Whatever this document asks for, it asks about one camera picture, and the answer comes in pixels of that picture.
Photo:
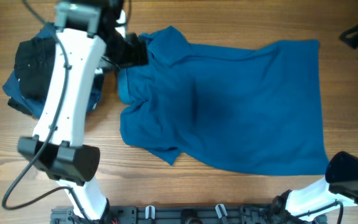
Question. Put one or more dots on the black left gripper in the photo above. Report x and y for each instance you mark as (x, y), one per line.
(137, 53)

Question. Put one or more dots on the navy blue folded shirt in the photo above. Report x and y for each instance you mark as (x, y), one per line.
(26, 90)

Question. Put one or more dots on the blue polo shirt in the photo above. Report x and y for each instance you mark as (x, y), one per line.
(242, 110)

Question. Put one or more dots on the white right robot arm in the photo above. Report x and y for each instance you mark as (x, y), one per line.
(336, 190)

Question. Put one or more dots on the dark green folded shirt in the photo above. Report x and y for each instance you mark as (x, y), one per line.
(32, 68)

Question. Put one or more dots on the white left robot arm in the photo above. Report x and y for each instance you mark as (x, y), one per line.
(88, 35)

